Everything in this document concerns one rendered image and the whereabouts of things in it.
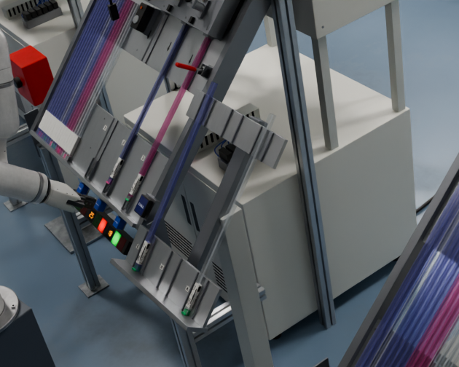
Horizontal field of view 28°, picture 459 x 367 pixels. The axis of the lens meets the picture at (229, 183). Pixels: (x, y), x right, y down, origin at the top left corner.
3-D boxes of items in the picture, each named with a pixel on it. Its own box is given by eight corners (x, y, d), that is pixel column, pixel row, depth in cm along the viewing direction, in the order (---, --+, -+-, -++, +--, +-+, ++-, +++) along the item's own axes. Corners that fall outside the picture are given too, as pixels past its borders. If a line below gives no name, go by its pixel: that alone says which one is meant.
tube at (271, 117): (189, 316, 211) (185, 315, 211) (186, 313, 212) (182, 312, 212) (276, 116, 202) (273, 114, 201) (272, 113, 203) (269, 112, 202)
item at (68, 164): (151, 232, 245) (131, 227, 240) (47, 139, 292) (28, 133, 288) (154, 228, 245) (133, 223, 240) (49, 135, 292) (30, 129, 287)
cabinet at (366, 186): (271, 354, 294) (241, 204, 258) (160, 252, 344) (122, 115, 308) (419, 257, 319) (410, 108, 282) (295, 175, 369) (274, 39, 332)
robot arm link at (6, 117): (-42, 79, 232) (-22, 189, 243) (-14, 87, 221) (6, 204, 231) (-10, 71, 238) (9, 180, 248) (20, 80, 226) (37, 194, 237)
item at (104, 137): (146, 226, 243) (137, 224, 241) (42, 133, 291) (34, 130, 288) (178, 163, 240) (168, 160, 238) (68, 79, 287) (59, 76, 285)
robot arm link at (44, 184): (17, 193, 244) (27, 195, 246) (30, 207, 238) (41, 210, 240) (30, 165, 243) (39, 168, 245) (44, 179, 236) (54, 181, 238)
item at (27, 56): (71, 254, 352) (8, 81, 306) (44, 226, 369) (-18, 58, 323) (124, 225, 361) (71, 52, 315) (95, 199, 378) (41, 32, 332)
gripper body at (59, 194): (24, 192, 246) (58, 202, 253) (40, 209, 238) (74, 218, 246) (36, 168, 245) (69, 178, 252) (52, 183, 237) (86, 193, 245)
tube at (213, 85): (139, 271, 227) (134, 271, 226) (135, 269, 228) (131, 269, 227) (218, 84, 218) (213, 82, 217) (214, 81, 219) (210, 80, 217)
